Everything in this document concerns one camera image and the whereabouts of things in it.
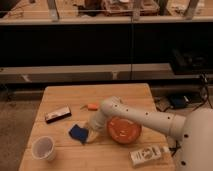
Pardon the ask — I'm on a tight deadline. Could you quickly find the white carton box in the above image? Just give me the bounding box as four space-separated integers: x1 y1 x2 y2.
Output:
129 145 170 167

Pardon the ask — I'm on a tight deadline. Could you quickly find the black cable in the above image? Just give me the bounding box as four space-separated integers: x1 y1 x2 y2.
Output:
191 74 213 111

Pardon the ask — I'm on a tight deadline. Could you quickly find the orange carrot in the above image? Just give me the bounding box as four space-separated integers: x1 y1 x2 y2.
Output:
81 103 99 111

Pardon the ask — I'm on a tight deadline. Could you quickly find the black rectangular box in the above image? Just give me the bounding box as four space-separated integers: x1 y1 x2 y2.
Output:
45 107 71 124

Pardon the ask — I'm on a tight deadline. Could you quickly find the orange bowl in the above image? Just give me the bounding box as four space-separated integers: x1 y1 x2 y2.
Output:
106 117 142 144

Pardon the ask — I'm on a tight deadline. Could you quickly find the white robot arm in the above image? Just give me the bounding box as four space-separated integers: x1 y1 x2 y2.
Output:
88 96 213 171

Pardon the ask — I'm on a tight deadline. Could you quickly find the black device on floor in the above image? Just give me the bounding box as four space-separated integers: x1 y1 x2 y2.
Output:
168 94 189 109

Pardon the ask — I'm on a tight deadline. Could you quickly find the wooden table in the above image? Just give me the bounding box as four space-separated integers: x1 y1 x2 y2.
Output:
19 83 175 171

